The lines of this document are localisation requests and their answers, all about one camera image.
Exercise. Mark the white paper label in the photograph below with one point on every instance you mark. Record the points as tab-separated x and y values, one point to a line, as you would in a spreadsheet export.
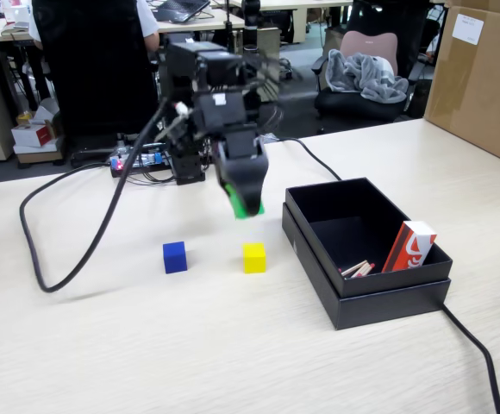
468	29

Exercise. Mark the green wooden cube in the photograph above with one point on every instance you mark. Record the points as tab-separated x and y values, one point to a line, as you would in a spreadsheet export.
243	214

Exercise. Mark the flat brown cardboard box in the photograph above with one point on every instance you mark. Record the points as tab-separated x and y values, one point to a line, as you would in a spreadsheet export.
39	156

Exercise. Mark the black pole white bands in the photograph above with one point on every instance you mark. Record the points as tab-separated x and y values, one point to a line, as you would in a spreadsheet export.
251	21

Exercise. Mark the red and white matchbox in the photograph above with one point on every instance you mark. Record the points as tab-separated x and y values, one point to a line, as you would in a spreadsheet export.
409	248

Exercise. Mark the grey blanket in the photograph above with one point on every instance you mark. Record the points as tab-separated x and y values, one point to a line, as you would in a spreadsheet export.
362	75

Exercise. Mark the large brown cardboard box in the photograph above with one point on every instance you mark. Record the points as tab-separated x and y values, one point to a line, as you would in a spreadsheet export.
483	95

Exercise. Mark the open white small box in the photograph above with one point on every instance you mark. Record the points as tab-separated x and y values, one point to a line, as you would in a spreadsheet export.
47	112

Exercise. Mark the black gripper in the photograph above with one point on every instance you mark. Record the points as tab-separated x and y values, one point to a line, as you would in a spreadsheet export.
228	116

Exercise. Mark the yellow wooden cube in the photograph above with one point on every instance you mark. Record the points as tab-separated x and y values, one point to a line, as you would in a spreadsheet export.
254	258

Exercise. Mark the black high-back office chair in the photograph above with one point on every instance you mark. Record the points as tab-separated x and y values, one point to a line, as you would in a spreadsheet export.
95	69

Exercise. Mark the white and red small box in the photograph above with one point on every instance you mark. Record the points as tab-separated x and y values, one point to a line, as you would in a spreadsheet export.
32	136

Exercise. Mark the person in white shirt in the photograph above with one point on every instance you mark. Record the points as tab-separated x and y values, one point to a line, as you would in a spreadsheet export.
146	21

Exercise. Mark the black laptop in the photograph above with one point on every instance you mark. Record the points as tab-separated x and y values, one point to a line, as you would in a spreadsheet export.
179	9

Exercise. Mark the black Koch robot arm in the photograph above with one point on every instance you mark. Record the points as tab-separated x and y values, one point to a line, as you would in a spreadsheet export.
202	69

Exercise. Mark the blue wooden cube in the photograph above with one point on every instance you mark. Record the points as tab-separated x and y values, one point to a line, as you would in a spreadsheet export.
175	258

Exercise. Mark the wooden match red tip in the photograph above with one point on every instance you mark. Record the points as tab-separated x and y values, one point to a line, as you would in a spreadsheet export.
363	272
364	268
354	266

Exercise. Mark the office chair with grey blanket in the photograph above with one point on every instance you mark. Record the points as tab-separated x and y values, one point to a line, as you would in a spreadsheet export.
368	43

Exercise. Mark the thin black stand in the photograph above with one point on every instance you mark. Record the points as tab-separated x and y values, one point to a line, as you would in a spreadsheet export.
229	21

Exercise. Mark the black open cardboard box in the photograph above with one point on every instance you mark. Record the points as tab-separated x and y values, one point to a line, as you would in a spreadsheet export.
362	207

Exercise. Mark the robot controller circuit board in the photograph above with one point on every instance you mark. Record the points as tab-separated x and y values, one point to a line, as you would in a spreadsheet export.
140	160

